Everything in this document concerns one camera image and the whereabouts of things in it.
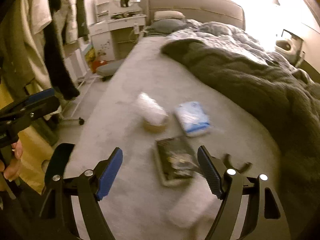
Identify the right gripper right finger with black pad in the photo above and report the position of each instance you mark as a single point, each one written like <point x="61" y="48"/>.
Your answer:
<point x="265" y="216"/>

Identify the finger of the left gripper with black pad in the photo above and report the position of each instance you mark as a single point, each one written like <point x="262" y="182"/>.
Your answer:
<point x="11" y="128"/>

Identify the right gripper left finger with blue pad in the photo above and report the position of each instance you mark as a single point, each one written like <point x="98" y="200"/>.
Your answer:
<point x="57" y="219"/>

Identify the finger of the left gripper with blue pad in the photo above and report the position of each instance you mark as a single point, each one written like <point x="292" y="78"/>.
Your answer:
<point x="34" y="106"/>

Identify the black curved plastic piece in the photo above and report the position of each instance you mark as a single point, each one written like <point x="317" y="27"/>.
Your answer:
<point x="236" y="164"/>

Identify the white plastic bag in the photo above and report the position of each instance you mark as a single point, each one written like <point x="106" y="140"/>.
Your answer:
<point x="150" y="110"/>

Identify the person's left hand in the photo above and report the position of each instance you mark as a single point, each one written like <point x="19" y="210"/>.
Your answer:
<point x="12" y="171"/>

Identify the black hanging garment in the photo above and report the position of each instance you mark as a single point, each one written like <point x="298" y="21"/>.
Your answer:
<point x="53" y="58"/>

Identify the beige hanging sweater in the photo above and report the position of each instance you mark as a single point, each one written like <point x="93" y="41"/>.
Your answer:
<point x="22" y="47"/>

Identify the red box on floor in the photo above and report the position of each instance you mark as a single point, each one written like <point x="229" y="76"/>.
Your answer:
<point x="96" y="64"/>

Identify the brown cardboard tape roll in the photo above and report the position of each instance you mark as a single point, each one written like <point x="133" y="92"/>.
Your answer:
<point x="153" y="128"/>

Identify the grey round rolling stool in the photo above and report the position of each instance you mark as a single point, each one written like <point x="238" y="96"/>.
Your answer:
<point x="109" y="69"/>

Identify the grey bed with mattress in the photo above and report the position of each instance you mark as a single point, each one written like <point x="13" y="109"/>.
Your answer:
<point x="135" y="111"/>

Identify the white puffer jacket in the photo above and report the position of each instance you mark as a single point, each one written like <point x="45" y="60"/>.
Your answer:
<point x="65" y="22"/>

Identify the blue white tissue pack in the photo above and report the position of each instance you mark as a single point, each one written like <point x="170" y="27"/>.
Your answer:
<point x="192" y="118"/>

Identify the white vanity desk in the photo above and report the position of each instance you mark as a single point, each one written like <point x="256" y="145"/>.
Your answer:
<point x="114" y="17"/>

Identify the dark grey fuzzy blanket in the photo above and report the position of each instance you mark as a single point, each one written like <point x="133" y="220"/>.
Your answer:
<point x="285" y="100"/>

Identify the dark grey pillow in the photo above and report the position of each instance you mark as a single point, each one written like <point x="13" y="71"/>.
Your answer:
<point x="164" y="27"/>

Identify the beige pillow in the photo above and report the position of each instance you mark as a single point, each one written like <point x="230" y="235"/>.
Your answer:
<point x="168" y="14"/>

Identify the grey patterned duvet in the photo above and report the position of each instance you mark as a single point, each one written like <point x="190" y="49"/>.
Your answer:
<point x="235" y="42"/>

